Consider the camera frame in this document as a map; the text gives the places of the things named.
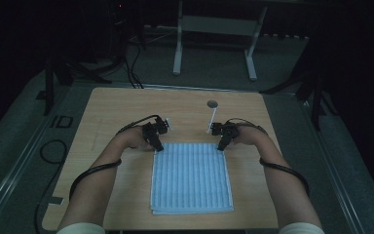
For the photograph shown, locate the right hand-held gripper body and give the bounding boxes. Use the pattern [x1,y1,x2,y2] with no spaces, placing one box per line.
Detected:
[206,108,241,139]

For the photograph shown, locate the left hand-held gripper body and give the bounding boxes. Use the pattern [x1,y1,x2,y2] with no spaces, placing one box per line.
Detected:
[141,115,172,143]

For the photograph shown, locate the blue striped towel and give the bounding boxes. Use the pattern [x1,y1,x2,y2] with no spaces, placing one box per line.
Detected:
[149,142,235,216]

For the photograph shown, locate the person's right hand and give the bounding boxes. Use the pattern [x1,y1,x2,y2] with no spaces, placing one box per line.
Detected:
[231,125,264,147]

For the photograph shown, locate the person's left hand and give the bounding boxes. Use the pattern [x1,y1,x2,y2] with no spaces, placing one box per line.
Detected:
[118,126,156,151]

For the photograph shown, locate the black metal stand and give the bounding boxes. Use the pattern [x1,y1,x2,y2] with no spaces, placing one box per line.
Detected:
[36,57,113,117]
[258,32,339,132]

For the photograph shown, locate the white sleeve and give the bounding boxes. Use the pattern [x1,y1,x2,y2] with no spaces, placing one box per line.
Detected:
[56,221,107,234]
[278,221,326,234]

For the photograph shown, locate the black tape piece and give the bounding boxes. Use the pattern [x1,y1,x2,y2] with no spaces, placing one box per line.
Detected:
[46,195,64,206]

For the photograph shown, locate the black floor cables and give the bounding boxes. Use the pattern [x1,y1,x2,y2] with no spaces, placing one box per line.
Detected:
[123,40,145,90]

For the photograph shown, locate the white metal desk frame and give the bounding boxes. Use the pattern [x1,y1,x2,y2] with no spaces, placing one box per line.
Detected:
[172,0,269,82]

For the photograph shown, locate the metal floor rail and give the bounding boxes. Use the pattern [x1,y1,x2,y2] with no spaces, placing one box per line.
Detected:
[296,94,368,234]
[0,85,89,228]

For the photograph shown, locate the black looped floor cable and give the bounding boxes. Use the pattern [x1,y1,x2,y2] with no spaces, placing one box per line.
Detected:
[33,138,69,234]

